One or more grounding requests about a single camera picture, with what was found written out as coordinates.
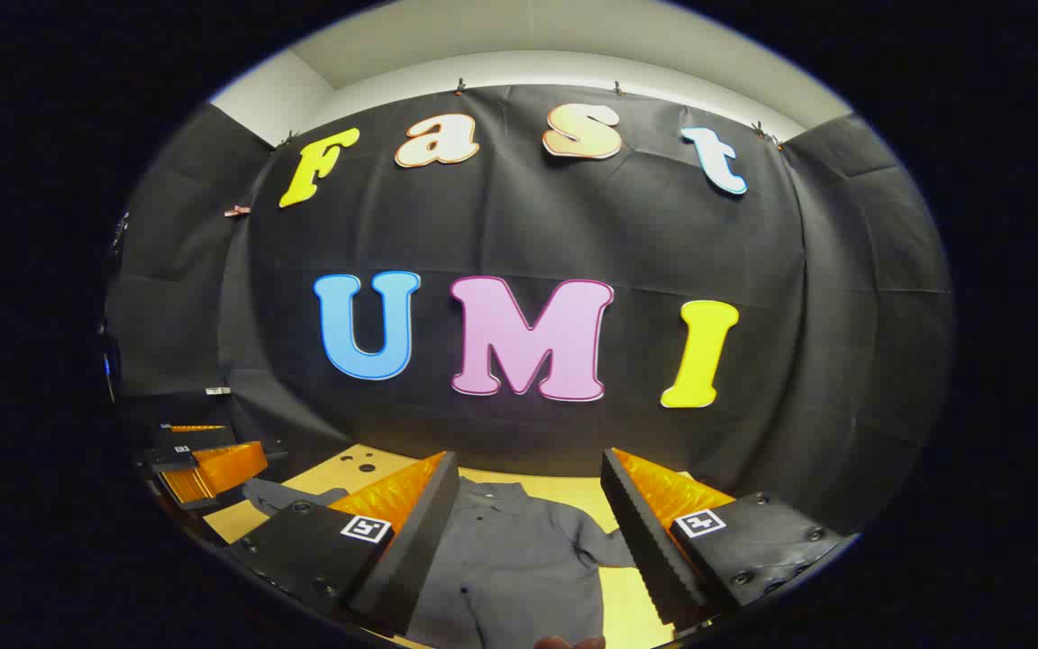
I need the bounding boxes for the grey collared shirt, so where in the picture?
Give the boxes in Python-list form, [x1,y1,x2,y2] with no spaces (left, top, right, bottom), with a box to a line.
[242,476,637,649]

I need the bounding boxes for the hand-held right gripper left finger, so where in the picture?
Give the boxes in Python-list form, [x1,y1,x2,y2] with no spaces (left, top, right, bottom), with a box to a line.
[229,451,463,637]

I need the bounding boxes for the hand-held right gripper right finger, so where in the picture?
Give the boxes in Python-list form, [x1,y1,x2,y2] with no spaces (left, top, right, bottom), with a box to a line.
[598,447,847,632]

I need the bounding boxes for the black backdrop cloth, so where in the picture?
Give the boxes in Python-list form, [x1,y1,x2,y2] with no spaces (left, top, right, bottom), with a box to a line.
[103,83,957,533]

